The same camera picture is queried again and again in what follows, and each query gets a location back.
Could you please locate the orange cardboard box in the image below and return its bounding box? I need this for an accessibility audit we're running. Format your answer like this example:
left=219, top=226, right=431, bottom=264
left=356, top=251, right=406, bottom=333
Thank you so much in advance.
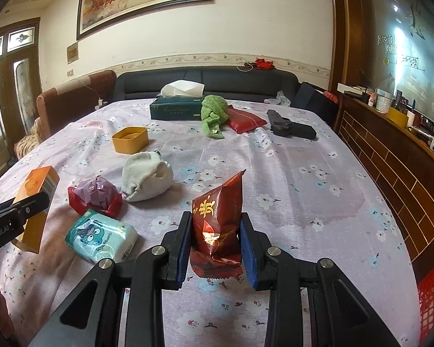
left=13, top=166, right=59, bottom=254

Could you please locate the teal wet wipes pack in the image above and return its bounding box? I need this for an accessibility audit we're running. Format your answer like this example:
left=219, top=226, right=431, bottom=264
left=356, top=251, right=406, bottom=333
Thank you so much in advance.
left=65, top=209, right=139, bottom=263

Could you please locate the dark red snack packet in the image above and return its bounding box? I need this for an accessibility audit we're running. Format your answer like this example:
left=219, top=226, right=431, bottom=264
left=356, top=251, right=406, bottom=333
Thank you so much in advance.
left=190, top=171, right=244, bottom=279

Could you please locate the yellow plastic box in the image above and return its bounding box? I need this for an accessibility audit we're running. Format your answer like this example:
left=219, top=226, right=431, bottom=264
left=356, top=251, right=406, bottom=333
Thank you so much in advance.
left=112, top=127, right=149, bottom=154

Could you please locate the red box purple paper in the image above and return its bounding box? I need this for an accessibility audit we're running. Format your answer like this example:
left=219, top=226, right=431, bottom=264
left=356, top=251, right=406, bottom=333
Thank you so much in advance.
left=68, top=176, right=123, bottom=218

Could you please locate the floral lilac tablecloth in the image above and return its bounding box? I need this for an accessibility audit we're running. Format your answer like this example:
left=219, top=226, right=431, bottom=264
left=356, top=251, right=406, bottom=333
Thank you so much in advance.
left=0, top=100, right=420, bottom=346

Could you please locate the brown armchair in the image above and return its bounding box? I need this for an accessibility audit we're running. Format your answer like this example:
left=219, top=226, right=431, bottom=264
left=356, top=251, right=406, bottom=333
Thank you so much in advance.
left=14, top=69, right=117, bottom=160

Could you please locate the white crumpled cloth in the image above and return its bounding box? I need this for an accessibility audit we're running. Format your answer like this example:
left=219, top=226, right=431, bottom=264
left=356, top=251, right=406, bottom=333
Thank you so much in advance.
left=121, top=150, right=173, bottom=203

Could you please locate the red plastic basket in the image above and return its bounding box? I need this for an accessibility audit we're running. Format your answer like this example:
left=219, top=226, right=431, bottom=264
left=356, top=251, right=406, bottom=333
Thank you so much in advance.
left=418, top=268, right=434, bottom=342

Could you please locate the wooden glass door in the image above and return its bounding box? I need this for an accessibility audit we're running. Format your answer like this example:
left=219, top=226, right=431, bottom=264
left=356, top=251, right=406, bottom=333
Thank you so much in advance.
left=0, top=18, right=41, bottom=177

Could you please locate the wooden brick-pattern counter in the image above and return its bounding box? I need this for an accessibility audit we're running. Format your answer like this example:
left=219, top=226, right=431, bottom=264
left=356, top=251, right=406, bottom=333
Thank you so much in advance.
left=335, top=96, right=434, bottom=281

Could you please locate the dark green tissue box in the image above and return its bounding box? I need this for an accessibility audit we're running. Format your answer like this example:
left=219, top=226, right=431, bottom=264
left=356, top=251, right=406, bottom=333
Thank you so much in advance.
left=150, top=96, right=202, bottom=121

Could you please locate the red foil packet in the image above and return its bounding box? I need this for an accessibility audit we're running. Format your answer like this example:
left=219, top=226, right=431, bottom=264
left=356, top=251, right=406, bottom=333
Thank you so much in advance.
left=227, top=105, right=267, bottom=134

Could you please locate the green knitted cloth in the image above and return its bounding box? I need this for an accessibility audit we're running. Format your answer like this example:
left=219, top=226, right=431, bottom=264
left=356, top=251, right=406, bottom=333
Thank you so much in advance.
left=201, top=95, right=229, bottom=139

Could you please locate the black leather sofa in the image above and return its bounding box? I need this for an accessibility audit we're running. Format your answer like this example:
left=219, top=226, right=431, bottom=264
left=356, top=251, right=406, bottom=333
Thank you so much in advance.
left=112, top=66, right=337, bottom=120

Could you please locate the red ribbon decoration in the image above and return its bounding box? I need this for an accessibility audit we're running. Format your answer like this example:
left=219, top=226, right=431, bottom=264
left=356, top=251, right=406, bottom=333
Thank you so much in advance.
left=252, top=58, right=275, bottom=71

